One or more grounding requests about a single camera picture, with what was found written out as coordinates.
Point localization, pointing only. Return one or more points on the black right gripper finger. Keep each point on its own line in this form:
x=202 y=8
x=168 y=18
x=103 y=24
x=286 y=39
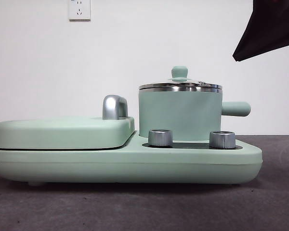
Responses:
x=274 y=29

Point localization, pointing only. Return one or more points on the glass pot lid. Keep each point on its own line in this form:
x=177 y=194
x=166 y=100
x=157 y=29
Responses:
x=179 y=72

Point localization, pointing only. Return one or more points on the silver control knob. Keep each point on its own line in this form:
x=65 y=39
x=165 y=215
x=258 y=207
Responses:
x=222 y=140
x=160 y=138

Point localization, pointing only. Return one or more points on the green breakfast machine base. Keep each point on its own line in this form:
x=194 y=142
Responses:
x=135 y=166

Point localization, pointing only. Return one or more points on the green hinged griddle cover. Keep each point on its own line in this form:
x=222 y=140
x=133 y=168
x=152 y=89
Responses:
x=62 y=134

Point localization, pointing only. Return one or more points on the white wall socket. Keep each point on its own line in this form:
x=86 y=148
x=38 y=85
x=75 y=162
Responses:
x=79 y=10

